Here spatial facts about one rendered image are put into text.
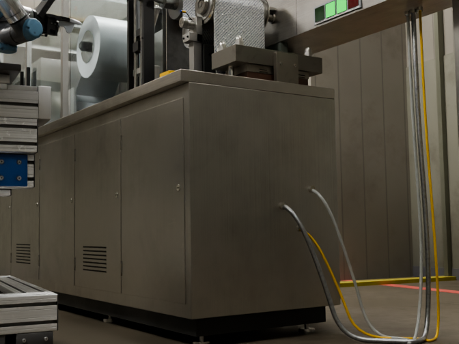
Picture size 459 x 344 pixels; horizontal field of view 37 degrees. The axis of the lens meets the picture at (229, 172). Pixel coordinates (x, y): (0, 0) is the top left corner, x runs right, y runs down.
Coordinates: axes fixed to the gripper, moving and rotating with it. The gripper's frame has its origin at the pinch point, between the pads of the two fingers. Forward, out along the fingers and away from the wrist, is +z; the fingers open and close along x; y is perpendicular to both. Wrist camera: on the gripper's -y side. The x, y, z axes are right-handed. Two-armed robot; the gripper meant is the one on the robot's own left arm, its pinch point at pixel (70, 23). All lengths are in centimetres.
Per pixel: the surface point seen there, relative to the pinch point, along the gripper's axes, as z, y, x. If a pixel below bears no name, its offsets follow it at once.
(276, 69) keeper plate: 26, 17, 88
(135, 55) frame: 22.1, 9.7, 16.5
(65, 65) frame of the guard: 31, 11, -43
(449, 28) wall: 298, -61, 38
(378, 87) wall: 293, -18, -10
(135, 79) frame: 22.1, 19.8, 17.8
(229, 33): 27, 2, 63
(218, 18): 22, -3, 61
